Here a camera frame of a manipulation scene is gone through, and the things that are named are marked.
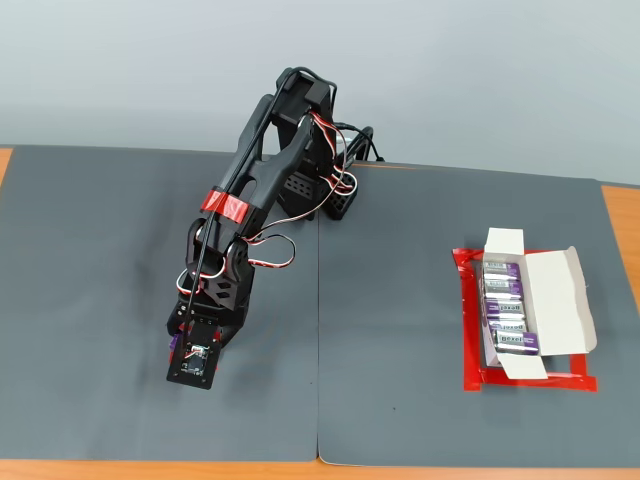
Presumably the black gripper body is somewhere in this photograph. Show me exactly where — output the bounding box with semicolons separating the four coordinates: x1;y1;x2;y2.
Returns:
172;264;255;332

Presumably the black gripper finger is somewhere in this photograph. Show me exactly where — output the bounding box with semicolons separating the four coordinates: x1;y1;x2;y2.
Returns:
166;299;194;341
217;314;247;352

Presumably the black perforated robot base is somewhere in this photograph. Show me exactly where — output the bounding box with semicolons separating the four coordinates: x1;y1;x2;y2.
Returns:
279;164;362;222

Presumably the white cardboard box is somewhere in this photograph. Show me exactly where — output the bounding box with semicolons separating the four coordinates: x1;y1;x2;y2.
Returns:
480;227;599;382

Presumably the red tape band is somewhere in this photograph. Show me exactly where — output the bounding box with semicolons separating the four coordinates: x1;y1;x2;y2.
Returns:
200;188;250;226

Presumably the grey rubber mat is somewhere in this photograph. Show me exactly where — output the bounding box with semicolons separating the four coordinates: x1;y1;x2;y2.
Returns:
317;160;640;470
0;144;321;462

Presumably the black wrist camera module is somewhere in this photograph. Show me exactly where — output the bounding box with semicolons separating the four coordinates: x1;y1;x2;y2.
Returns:
166;319;222;391

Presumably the red white black servo wire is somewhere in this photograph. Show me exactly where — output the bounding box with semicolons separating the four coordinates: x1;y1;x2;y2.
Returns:
174;234;297;296
244;112;361;241

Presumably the black camera cable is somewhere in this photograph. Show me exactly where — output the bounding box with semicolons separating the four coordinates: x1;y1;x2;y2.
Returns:
179;66;336;351

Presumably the black power cable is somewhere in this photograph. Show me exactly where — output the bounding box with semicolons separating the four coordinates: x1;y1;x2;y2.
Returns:
334;122;386;164

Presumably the red tape frame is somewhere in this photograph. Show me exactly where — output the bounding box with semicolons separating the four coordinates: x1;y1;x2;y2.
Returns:
451;246;600;395

